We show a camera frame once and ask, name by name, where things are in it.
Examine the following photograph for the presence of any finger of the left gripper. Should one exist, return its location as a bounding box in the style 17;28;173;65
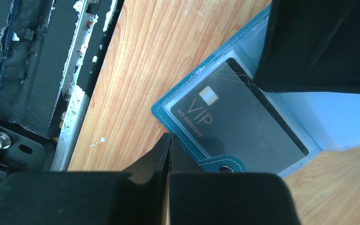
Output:
253;0;360;94

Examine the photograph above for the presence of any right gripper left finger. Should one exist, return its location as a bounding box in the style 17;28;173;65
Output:
0;133;172;225

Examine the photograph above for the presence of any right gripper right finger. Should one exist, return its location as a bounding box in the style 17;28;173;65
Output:
169;135;300;225

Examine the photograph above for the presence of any aluminium frame rail front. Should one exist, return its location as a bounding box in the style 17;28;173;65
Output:
50;0;119;172

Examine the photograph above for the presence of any blue leather card holder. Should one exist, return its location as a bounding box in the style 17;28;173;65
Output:
151;7;360;177

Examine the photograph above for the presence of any black VIP credit card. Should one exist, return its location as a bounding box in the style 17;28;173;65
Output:
169;58;308;173

